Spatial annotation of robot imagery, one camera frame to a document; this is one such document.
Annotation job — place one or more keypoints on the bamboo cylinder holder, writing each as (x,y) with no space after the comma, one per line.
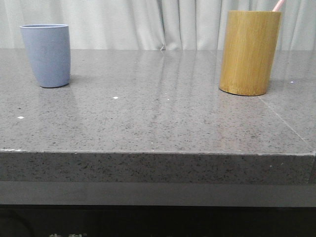
(250,44)

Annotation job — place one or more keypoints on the blue plastic cup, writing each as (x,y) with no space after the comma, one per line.
(48,50)

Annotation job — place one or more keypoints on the white pleated curtain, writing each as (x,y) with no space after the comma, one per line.
(128,24)

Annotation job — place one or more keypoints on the dark cabinet under counter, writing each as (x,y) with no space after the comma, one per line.
(65,209)

